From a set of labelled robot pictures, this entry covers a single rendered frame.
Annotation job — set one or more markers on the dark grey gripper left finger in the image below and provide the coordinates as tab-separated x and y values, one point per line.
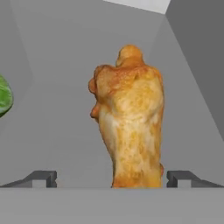
43	176

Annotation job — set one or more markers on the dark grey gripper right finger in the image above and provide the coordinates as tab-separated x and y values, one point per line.
178	176

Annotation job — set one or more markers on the golden brown chicken drumstick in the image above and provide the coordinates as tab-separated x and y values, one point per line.
131	116

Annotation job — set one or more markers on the green leafy vegetable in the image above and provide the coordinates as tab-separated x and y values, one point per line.
4	96

